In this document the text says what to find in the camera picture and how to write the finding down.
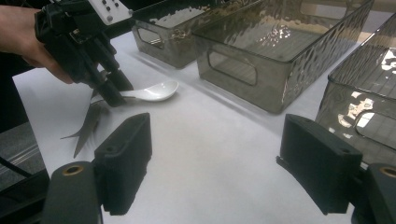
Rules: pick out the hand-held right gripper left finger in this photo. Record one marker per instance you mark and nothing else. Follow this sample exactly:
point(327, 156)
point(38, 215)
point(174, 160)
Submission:
point(124, 165)

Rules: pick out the white ceramic spoon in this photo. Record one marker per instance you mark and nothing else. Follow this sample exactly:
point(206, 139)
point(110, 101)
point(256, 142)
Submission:
point(155, 91)

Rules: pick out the smoked transparent plastic bin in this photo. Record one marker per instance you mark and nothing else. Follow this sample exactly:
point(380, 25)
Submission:
point(168, 46)
point(280, 46)
point(367, 102)

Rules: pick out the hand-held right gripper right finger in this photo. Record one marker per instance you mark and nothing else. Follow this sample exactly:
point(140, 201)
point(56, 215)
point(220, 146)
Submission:
point(320, 168)

